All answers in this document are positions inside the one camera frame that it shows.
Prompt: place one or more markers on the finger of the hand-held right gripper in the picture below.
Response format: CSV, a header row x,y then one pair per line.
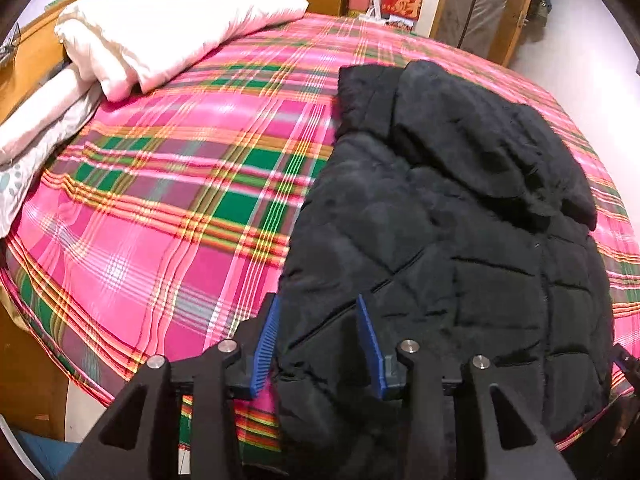
x,y
626,362

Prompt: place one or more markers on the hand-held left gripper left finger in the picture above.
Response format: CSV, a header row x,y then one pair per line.
x,y
265,350

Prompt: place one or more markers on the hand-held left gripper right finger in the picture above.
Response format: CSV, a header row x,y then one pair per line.
x,y
372,345

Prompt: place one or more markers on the black puffer jacket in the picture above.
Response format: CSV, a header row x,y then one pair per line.
x,y
450,270

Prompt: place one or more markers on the pink plaid bed sheet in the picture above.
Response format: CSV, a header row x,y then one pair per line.
x,y
190,200

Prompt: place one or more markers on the patterned grey pillow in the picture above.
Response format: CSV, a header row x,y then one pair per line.
x,y
15,195

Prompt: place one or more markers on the white pillow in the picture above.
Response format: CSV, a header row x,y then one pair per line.
x,y
45,115

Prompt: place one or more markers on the white shopping bag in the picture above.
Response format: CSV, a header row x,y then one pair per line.
x,y
372,15

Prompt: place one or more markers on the white folded duvet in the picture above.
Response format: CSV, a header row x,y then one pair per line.
x,y
165,30

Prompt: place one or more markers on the red gift box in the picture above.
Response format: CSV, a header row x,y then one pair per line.
x,y
402,6

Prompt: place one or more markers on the hanging bag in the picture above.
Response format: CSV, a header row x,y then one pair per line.
x,y
539,10

